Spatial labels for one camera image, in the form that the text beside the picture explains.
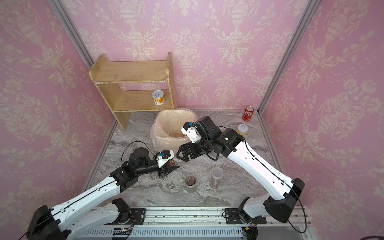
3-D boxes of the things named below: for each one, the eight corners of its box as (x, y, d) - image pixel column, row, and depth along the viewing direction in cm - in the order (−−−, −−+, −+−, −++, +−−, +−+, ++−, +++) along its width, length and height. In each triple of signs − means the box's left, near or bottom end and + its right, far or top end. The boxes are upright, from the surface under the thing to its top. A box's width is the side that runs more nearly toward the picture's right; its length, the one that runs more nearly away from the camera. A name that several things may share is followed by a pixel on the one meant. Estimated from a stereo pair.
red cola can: (243, 121, 116) (246, 111, 107) (241, 116, 120) (245, 105, 111) (250, 121, 116) (255, 111, 107) (248, 116, 120) (253, 105, 111)
